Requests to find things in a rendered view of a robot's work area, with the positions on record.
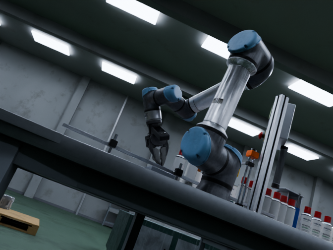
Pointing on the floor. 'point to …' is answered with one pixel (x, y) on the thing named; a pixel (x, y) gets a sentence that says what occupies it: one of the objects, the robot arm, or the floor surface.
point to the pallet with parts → (32, 225)
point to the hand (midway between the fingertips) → (161, 164)
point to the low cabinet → (151, 236)
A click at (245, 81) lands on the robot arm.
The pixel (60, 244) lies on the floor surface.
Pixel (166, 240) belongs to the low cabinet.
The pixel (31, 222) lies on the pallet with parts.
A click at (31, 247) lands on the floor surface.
